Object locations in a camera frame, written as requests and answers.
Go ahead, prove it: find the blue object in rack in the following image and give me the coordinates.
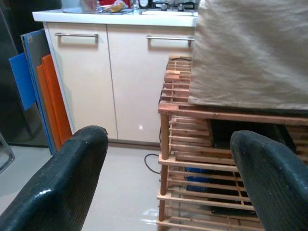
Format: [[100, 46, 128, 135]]
[[185, 168, 212, 191]]

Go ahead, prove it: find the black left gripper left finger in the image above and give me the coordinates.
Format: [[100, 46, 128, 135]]
[[0, 125, 108, 231]]

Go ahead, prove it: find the steel sink basin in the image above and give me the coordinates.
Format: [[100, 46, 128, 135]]
[[63, 7, 134, 14]]

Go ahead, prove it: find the blue plastic board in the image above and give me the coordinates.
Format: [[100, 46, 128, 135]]
[[9, 52, 37, 111]]

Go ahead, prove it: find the dark metal frame chair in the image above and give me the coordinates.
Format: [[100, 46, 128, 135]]
[[0, 133, 15, 174]]

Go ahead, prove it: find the grey blue-framed board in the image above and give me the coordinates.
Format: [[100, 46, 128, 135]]
[[20, 28, 58, 154]]

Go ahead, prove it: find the black floor power cable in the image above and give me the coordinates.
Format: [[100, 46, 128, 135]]
[[144, 154, 161, 174]]

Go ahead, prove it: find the clear water bottle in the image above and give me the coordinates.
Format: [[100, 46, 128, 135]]
[[80, 0, 100, 12]]

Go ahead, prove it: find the silver mini fridge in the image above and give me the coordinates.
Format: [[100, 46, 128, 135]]
[[187, 0, 308, 111]]

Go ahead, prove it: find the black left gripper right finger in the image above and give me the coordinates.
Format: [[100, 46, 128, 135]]
[[230, 130, 308, 231]]

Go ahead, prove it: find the white kitchen cabinet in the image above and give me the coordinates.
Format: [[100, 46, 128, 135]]
[[32, 8, 199, 146]]

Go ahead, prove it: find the steel cabinet door handle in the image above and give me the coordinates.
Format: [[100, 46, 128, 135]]
[[54, 33, 99, 44], [146, 35, 195, 48]]

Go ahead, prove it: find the yellow food wrapper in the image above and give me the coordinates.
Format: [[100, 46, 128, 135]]
[[102, 1, 128, 13]]

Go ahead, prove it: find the orange plastic board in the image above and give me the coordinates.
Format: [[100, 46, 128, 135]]
[[36, 64, 63, 151], [41, 54, 73, 145]]

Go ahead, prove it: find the red container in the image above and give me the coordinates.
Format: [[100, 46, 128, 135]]
[[100, 0, 132, 7]]

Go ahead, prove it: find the tall black refrigerator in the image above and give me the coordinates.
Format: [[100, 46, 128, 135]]
[[0, 0, 49, 147]]

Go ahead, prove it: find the black gas stove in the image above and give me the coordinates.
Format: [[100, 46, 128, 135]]
[[151, 0, 197, 12]]

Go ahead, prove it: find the wooden slatted rack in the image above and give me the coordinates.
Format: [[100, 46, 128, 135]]
[[156, 54, 308, 231]]

